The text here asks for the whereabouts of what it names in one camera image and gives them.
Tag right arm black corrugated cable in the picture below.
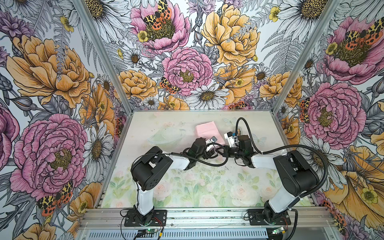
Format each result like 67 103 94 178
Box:
235 117 329 199

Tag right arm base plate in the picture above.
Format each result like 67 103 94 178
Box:
247 209 292 226

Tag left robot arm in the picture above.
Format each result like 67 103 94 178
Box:
125 137 217 227

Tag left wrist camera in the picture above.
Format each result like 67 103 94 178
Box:
206 136 217 152

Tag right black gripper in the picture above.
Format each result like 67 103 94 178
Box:
215 144 245 159

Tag aluminium front rail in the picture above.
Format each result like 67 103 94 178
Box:
79 207 335 230

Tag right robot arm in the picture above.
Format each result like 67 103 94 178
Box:
223 146 321 225

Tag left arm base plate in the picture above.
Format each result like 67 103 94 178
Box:
124 208 168 227

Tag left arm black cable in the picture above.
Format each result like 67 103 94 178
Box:
131 141 229 211

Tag purple wrapping paper sheet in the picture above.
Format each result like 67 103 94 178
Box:
195 122 225 145

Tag white slotted cable duct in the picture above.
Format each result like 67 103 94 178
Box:
86 228 269 240

